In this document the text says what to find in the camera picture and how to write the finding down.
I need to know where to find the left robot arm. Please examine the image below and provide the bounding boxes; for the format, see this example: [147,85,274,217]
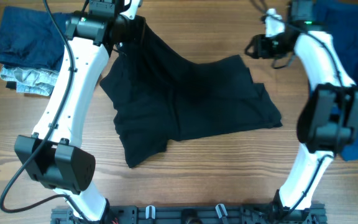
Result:
[14,0,144,223]

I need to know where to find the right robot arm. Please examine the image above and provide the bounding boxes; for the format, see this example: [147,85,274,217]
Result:
[246,1,358,223]

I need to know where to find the left black cable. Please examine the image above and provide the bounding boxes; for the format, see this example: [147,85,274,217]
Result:
[0,0,93,224]

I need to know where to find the black polo shirt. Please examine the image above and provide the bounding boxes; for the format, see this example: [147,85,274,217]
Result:
[100,26,282,168]

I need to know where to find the folded light grey garment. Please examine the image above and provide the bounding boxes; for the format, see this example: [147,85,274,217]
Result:
[0,65,59,96]

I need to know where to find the folded navy blue garment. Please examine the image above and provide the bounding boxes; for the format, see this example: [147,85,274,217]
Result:
[0,6,65,71]

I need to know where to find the black cable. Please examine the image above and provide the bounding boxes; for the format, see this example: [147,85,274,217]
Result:
[250,0,351,218]
[0,0,93,224]

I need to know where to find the right black cable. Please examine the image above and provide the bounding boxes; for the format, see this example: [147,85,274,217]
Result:
[250,0,351,218]

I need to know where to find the folded black garment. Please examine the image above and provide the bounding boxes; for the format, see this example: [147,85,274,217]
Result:
[6,81,17,90]

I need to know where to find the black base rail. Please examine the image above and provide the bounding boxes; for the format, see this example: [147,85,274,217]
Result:
[50,204,328,224]

